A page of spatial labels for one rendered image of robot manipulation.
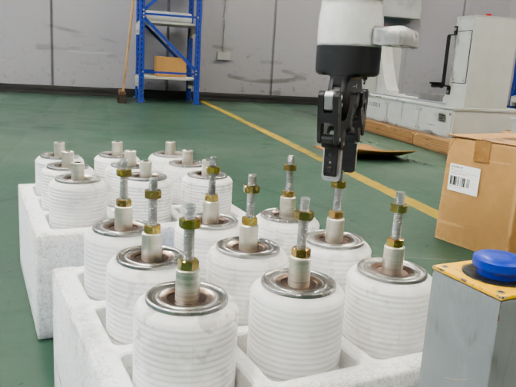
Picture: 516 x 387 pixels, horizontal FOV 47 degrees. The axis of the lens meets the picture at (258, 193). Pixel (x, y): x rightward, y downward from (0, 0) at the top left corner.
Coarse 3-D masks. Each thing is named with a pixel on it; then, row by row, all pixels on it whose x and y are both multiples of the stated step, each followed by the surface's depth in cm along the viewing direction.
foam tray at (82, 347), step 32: (64, 288) 73; (64, 320) 71; (96, 320) 65; (64, 352) 72; (96, 352) 58; (128, 352) 58; (352, 352) 61; (416, 352) 62; (64, 384) 73; (96, 384) 54; (128, 384) 52; (256, 384) 54; (288, 384) 54; (320, 384) 54; (352, 384) 55; (384, 384) 57; (416, 384) 59
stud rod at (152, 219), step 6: (150, 180) 62; (156, 180) 62; (150, 186) 62; (156, 186) 62; (150, 204) 62; (156, 204) 63; (150, 210) 63; (156, 210) 63; (150, 216) 63; (156, 216) 63; (150, 222) 63; (156, 222) 63
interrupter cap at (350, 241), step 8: (312, 232) 77; (320, 232) 77; (344, 232) 78; (312, 240) 73; (320, 240) 74; (344, 240) 75; (352, 240) 74; (360, 240) 74; (328, 248) 71; (336, 248) 71; (344, 248) 71; (352, 248) 72
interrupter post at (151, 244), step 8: (160, 232) 64; (144, 240) 63; (152, 240) 63; (160, 240) 63; (144, 248) 63; (152, 248) 63; (160, 248) 63; (144, 256) 63; (152, 256) 63; (160, 256) 64
